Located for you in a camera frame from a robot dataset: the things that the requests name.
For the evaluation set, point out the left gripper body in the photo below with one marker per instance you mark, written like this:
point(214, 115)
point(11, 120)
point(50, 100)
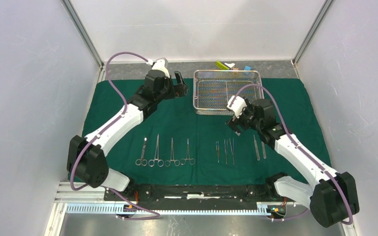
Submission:
point(168, 92)

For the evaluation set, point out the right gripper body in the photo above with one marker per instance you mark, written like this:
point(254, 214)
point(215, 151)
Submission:
point(247, 120)

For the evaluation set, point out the steel tool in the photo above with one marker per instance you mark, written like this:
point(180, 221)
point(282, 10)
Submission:
point(226, 151)

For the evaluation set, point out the pointed steel tweezers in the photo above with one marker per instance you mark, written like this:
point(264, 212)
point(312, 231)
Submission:
point(231, 142)

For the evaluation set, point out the steel scalpel handle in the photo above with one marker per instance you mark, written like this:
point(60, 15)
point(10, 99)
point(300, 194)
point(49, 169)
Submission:
point(263, 150)

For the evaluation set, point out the metal mesh instrument tray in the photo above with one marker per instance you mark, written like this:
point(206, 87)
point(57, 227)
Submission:
point(212, 89)

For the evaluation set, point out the steel forceps with ring handles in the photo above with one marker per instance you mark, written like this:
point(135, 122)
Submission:
point(156, 159)

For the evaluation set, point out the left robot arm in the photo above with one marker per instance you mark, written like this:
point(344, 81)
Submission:
point(87, 155)

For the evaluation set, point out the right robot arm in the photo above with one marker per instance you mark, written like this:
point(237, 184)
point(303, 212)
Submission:
point(330, 196)

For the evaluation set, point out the yellow-green lego brick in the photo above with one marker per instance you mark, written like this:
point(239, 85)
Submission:
point(222, 66)

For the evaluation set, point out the white small block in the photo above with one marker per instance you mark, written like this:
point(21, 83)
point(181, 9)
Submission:
point(230, 65)

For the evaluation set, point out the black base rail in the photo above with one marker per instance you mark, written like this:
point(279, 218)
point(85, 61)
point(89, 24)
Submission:
point(160, 200)

